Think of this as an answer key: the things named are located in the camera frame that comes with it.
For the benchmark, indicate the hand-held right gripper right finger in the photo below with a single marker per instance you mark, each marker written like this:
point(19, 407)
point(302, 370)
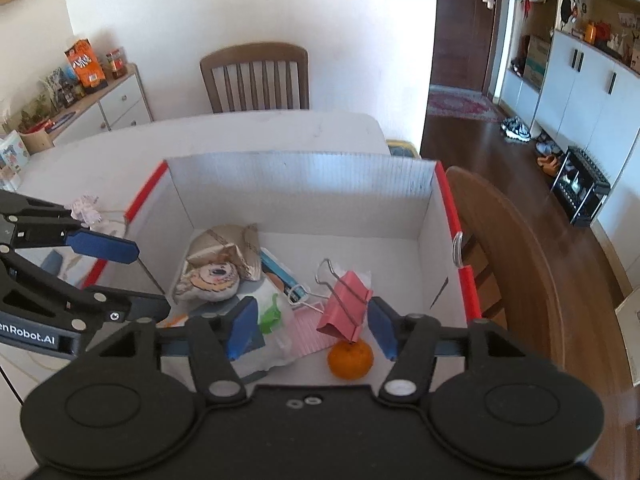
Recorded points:
point(381, 327)

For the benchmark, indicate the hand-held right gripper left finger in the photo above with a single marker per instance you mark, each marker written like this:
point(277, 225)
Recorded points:
point(244, 327)

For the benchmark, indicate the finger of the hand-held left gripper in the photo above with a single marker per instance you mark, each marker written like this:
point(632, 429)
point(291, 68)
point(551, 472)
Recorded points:
point(145, 305)
point(102, 247)

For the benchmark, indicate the white green plastic bag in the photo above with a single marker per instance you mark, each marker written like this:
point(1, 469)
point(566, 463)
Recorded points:
point(274, 321)

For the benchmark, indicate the pink binder clip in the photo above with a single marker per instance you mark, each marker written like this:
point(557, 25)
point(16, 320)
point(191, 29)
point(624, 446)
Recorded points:
point(345, 305)

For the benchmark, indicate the orange tangerine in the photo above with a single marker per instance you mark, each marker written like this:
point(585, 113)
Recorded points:
point(350, 361)

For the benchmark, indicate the donut print pouch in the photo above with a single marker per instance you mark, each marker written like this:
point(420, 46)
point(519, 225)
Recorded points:
point(210, 277)

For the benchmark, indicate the pink ribbed paper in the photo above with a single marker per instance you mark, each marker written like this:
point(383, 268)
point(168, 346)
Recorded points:
point(310, 335)

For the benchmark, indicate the blue white tube package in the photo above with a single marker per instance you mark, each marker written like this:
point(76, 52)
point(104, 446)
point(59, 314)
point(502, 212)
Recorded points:
point(280, 270)

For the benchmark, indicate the beige plush toy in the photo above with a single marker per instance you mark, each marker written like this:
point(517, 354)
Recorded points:
point(235, 245)

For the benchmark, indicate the red white cardboard box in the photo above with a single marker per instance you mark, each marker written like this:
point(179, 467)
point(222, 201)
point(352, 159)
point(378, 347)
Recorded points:
point(300, 195)

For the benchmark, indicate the white desktop table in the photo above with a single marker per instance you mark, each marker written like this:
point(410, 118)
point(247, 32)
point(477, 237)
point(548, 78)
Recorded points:
point(250, 135)

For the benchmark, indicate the clear pink print plastic packet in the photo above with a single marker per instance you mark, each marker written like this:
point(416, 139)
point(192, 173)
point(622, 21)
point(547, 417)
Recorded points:
point(87, 207)

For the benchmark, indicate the small wooden box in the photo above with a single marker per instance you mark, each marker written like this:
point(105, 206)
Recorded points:
point(37, 141)

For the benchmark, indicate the illustrated white cup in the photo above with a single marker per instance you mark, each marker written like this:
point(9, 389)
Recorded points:
point(12, 156)

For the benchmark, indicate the dark oval pad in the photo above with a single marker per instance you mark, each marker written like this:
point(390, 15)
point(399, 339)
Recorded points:
point(61, 121)

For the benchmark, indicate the wooden round-back chair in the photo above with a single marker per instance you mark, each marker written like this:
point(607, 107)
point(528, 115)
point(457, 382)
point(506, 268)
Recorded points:
point(505, 260)

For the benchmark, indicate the white wooden-top sideboard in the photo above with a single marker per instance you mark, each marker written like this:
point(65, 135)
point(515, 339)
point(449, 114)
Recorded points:
point(117, 102)

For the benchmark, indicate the glass terrarium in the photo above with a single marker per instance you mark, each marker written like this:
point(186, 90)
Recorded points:
point(34, 110)

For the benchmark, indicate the photo cards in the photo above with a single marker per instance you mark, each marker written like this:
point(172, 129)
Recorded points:
point(59, 85)

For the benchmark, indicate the yellow object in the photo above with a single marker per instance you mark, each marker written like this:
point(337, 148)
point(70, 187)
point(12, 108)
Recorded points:
point(400, 147)

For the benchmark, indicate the orange snack bag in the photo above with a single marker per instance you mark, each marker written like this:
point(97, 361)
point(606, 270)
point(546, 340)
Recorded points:
point(86, 65)

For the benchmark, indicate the red sauce jar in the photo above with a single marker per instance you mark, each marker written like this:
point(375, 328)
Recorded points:
point(116, 62)

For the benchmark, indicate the wooden slat-back chair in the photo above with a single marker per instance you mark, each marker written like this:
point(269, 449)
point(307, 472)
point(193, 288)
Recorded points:
point(255, 77)

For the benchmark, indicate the orange shoes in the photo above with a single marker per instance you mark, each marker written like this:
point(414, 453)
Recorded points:
point(547, 161)

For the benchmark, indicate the red patterned rug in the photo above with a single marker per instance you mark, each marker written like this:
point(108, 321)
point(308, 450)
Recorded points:
point(462, 105)

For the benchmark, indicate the pair of grey sneakers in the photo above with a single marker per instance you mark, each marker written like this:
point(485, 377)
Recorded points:
point(516, 128)

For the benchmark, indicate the black rack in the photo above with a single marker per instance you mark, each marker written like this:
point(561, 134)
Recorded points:
point(580, 190)

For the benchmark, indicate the dark brown door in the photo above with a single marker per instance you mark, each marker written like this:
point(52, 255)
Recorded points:
point(465, 30)

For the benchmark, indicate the white storage cabinet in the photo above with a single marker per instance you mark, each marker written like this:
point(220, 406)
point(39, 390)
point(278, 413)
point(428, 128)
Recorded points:
point(585, 95)

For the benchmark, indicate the brown cardboard carton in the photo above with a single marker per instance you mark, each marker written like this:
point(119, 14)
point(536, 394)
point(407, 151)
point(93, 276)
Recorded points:
point(537, 60)

